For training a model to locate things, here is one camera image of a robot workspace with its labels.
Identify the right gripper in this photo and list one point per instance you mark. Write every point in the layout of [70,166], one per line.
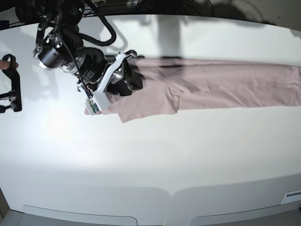
[108,75]

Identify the pink T-shirt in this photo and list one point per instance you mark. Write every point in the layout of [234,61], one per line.
[173,84]

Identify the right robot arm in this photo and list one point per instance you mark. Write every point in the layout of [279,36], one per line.
[59,44]

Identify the person's fingertip at edge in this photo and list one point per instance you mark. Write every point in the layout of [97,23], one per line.
[4,65]

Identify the black handheld teleoperation device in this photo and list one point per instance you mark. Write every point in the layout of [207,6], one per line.
[14,95]

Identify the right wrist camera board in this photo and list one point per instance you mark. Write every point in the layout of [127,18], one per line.
[97,103]

